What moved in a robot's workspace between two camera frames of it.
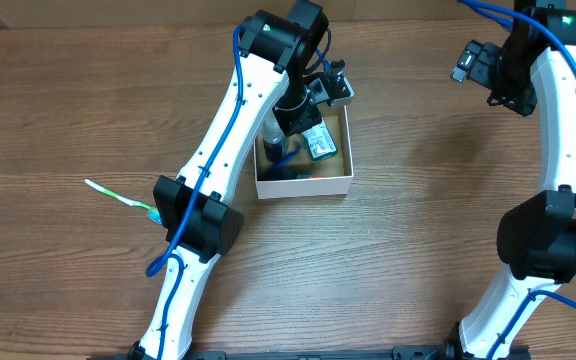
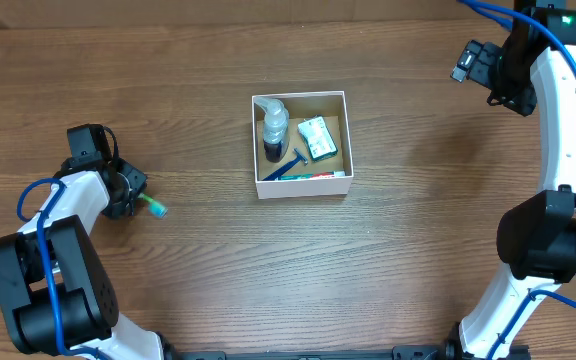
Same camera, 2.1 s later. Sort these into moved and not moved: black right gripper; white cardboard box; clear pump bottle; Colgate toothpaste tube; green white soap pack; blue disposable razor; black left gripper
Moved: black left gripper; blue disposable razor; Colgate toothpaste tube
Not moved: white cardboard box; clear pump bottle; black right gripper; green white soap pack
